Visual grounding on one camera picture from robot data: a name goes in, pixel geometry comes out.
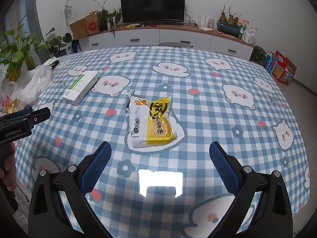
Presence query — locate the blue checkered bear tablecloth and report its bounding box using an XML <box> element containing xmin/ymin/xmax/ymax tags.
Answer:
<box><xmin>15</xmin><ymin>45</ymin><xmax>311</xmax><ymax>238</ymax></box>

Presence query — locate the red logo cardboard box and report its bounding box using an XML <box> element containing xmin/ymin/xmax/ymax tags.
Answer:
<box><xmin>85</xmin><ymin>11</ymin><xmax>101</xmax><ymax>34</ymax></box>

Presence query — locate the person's left hand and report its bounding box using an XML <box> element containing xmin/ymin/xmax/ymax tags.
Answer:
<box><xmin>1</xmin><ymin>143</ymin><xmax>17</xmax><ymax>192</ymax></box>

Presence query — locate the black television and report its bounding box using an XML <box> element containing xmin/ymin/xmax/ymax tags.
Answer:
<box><xmin>120</xmin><ymin>0</ymin><xmax>186</xmax><ymax>24</ymax></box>

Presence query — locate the blue printed carton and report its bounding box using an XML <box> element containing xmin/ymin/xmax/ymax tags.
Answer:
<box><xmin>265</xmin><ymin>52</ymin><xmax>279</xmax><ymax>73</ymax></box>

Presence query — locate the white green medicine box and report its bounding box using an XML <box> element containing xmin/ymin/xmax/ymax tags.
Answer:
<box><xmin>62</xmin><ymin>71</ymin><xmax>99</xmax><ymax>106</ymax></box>

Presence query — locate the small green floor plant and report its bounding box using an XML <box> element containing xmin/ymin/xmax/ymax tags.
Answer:
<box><xmin>250</xmin><ymin>46</ymin><xmax>266</xmax><ymax>63</ymax></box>

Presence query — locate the clear red printed plastic bag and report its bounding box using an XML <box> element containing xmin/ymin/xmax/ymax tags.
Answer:
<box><xmin>0</xmin><ymin>63</ymin><xmax>15</xmax><ymax>109</ymax></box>

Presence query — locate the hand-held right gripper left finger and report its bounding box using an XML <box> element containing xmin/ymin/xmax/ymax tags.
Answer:
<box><xmin>28</xmin><ymin>141</ymin><xmax>112</xmax><ymax>238</ymax></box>

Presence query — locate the blue bonsai planter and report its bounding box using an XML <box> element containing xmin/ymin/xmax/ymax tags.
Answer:
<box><xmin>216</xmin><ymin>4</ymin><xmax>244</xmax><ymax>36</ymax></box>

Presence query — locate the plain brown cardboard box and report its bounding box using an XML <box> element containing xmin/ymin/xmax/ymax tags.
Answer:
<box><xmin>69</xmin><ymin>18</ymin><xmax>90</xmax><ymax>40</ymax></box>

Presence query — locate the white plastic bag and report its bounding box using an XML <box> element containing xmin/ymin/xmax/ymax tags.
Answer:
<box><xmin>11</xmin><ymin>64</ymin><xmax>53</xmax><ymax>105</ymax></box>

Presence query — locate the dark green potted plant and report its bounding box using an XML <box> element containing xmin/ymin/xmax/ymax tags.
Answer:
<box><xmin>45</xmin><ymin>27</ymin><xmax>73</xmax><ymax>57</ymax></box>

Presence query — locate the tall thin leafed plant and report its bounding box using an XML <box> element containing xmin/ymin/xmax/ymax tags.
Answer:
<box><xmin>93</xmin><ymin>0</ymin><xmax>123</xmax><ymax>39</ymax></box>

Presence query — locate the white sack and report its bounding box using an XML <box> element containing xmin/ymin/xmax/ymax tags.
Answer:
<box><xmin>244</xmin><ymin>27</ymin><xmax>258</xmax><ymax>44</ymax></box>

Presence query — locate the white wooden top cabinet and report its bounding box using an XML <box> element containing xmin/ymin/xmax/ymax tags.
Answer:
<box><xmin>72</xmin><ymin>23</ymin><xmax>255</xmax><ymax>61</ymax></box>

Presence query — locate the yellow white snack wrapper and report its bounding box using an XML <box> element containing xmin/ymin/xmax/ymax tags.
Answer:
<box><xmin>126</xmin><ymin>89</ymin><xmax>178</xmax><ymax>149</ymax></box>

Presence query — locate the bulging gold foil bag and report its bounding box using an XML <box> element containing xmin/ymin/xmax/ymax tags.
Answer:
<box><xmin>4</xmin><ymin>99</ymin><xmax>24</xmax><ymax>114</ymax></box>

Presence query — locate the red colourful printed carton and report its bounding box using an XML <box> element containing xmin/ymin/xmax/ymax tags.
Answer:
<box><xmin>273</xmin><ymin>50</ymin><xmax>297</xmax><ymax>86</ymax></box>

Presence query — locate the light green pothos plant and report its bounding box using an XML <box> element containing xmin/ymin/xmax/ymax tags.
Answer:
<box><xmin>0</xmin><ymin>24</ymin><xmax>49</xmax><ymax>80</ymax></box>

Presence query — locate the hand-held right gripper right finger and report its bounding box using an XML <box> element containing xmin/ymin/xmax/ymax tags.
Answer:
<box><xmin>209</xmin><ymin>141</ymin><xmax>294</xmax><ymax>238</ymax></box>

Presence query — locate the grey patterned rug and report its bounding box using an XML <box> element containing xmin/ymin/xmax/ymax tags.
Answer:
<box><xmin>13</xmin><ymin>186</ymin><xmax>32</xmax><ymax>228</ymax></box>

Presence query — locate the orange capped spray bottle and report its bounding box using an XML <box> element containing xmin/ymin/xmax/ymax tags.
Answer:
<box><xmin>241</xmin><ymin>20</ymin><xmax>249</xmax><ymax>39</ymax></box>

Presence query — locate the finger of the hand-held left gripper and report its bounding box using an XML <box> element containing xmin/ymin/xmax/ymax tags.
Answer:
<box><xmin>0</xmin><ymin>105</ymin><xmax>34</xmax><ymax>120</ymax></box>
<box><xmin>24</xmin><ymin>107</ymin><xmax>51</xmax><ymax>129</ymax></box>

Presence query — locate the white router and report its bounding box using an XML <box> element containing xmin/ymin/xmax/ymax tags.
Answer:
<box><xmin>197</xmin><ymin>15</ymin><xmax>215</xmax><ymax>32</ymax></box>

